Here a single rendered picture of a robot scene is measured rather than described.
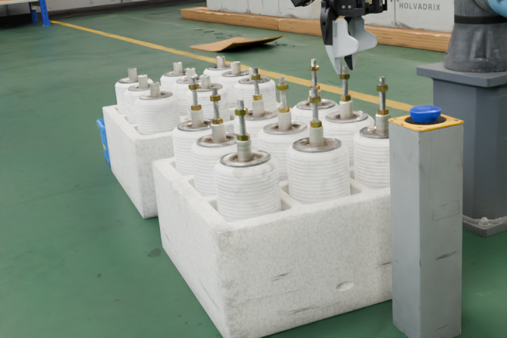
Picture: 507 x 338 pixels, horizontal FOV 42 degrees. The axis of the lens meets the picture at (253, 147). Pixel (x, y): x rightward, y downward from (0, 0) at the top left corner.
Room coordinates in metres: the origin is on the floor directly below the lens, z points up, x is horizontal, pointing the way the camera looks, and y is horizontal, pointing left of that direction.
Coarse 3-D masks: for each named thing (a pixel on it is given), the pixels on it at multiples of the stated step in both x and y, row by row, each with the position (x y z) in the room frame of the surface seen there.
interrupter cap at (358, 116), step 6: (330, 114) 1.16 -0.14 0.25; (336, 114) 1.15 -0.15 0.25; (354, 114) 1.15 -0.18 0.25; (360, 114) 1.14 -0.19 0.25; (366, 114) 1.13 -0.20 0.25; (330, 120) 1.11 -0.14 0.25; (336, 120) 1.11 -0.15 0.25; (342, 120) 1.11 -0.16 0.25; (348, 120) 1.11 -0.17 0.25; (354, 120) 1.10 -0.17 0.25; (360, 120) 1.10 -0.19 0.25
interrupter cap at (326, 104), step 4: (308, 100) 1.28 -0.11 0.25; (324, 100) 1.27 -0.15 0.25; (328, 100) 1.26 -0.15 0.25; (332, 100) 1.26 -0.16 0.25; (300, 104) 1.25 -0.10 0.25; (304, 104) 1.25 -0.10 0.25; (308, 104) 1.26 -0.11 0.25; (324, 104) 1.25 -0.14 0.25; (328, 104) 1.23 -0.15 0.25; (332, 104) 1.23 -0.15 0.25; (300, 108) 1.22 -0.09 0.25; (304, 108) 1.22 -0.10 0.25; (308, 108) 1.21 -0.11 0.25; (320, 108) 1.21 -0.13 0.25; (324, 108) 1.21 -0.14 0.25; (328, 108) 1.21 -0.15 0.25
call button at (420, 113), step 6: (414, 108) 0.85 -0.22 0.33; (420, 108) 0.85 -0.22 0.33; (426, 108) 0.85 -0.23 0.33; (432, 108) 0.84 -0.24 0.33; (438, 108) 0.84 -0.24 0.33; (414, 114) 0.84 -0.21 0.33; (420, 114) 0.83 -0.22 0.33; (426, 114) 0.83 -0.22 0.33; (432, 114) 0.83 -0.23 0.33; (438, 114) 0.83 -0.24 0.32; (414, 120) 0.84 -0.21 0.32; (420, 120) 0.83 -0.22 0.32; (426, 120) 0.83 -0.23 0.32; (432, 120) 0.83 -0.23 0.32
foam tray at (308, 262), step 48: (192, 192) 1.01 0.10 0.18; (288, 192) 1.02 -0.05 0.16; (384, 192) 0.94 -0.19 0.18; (192, 240) 0.97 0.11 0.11; (240, 240) 0.85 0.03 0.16; (288, 240) 0.88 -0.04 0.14; (336, 240) 0.91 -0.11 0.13; (384, 240) 0.93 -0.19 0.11; (192, 288) 1.01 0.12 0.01; (240, 288) 0.85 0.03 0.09; (288, 288) 0.88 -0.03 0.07; (336, 288) 0.91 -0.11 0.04; (384, 288) 0.93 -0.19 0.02; (240, 336) 0.85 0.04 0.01
